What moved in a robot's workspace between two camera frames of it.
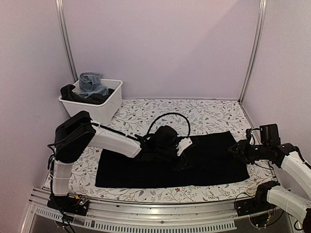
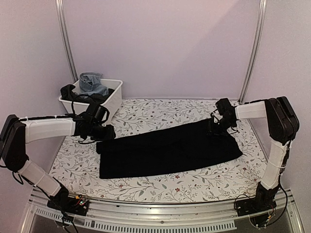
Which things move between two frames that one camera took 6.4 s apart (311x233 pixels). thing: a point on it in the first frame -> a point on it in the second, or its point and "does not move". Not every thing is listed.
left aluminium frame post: x=60 y=13 does not move
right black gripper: x=242 y=150 -> x=212 y=123
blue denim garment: x=91 y=83 does not move
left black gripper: x=181 y=164 -> x=109 y=134
